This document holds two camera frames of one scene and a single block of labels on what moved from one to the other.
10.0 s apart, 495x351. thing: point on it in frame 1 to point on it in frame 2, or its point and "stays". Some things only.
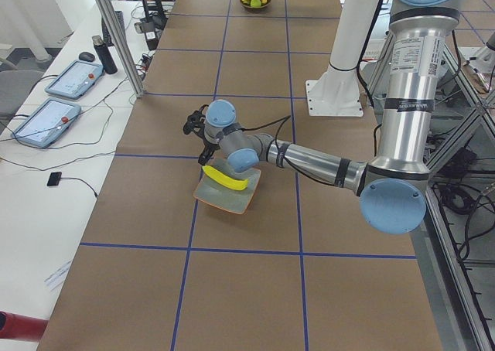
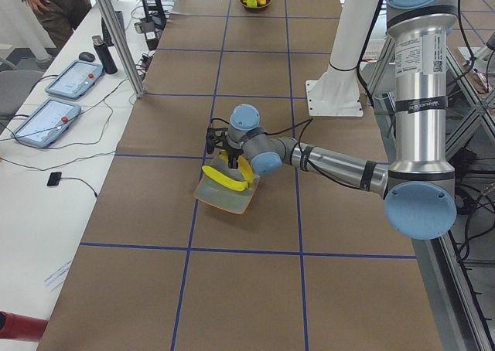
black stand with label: (155, 20) stays
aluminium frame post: (116, 36) stays
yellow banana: (223, 179) stays
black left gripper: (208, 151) to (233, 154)
